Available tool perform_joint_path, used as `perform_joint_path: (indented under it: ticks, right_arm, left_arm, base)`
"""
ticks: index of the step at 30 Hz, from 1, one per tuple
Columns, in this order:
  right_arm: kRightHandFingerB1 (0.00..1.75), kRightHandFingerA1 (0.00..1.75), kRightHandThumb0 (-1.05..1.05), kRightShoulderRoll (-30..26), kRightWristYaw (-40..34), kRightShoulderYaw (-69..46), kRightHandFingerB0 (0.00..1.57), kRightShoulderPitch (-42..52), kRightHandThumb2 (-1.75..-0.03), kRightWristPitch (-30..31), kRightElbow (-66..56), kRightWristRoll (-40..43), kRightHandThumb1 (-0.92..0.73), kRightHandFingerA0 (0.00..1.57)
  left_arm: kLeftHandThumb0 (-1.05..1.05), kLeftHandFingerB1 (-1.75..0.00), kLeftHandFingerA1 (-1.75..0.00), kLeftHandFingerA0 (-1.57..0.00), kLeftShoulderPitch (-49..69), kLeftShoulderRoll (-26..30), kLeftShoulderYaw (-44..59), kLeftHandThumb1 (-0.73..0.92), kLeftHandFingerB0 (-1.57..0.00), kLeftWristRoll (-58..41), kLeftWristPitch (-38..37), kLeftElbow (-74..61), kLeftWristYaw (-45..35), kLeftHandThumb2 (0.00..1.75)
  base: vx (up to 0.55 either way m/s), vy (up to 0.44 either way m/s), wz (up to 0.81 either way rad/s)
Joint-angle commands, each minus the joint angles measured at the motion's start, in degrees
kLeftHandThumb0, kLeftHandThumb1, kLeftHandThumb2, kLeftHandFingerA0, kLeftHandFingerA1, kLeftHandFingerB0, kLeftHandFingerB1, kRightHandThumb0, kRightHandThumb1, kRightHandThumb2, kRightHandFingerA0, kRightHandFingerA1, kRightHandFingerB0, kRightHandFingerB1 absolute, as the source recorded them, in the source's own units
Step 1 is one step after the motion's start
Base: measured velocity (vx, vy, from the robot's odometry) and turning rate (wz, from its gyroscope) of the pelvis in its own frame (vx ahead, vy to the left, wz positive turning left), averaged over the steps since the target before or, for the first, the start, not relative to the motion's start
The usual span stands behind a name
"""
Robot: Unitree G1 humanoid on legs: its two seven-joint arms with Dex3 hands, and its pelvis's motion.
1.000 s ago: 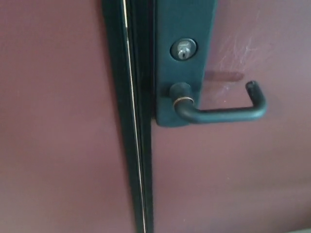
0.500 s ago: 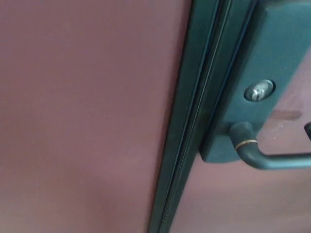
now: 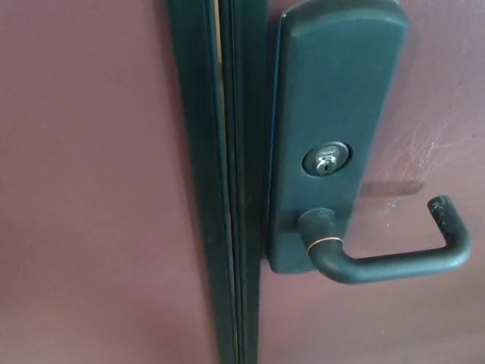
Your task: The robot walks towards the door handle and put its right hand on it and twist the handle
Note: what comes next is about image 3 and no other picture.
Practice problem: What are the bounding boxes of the black lever door handle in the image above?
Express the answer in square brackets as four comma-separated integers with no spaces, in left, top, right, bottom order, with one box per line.
[297,194,473,285]

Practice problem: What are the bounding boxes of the black door edge strip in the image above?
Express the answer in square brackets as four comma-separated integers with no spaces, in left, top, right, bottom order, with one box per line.
[165,0,239,364]
[216,0,282,364]

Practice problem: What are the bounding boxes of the maroon door leaf plain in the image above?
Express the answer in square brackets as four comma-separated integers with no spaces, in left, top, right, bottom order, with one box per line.
[0,0,228,364]

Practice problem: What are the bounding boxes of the silver key lock cylinder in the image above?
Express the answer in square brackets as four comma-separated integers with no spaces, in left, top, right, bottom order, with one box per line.
[302,140,354,177]

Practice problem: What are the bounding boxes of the black door handle backplate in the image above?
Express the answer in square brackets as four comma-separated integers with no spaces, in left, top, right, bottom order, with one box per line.
[266,0,411,275]

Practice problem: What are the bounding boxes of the maroon door leaf with handle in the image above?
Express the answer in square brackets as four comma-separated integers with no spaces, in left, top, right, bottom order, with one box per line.
[257,0,485,364]

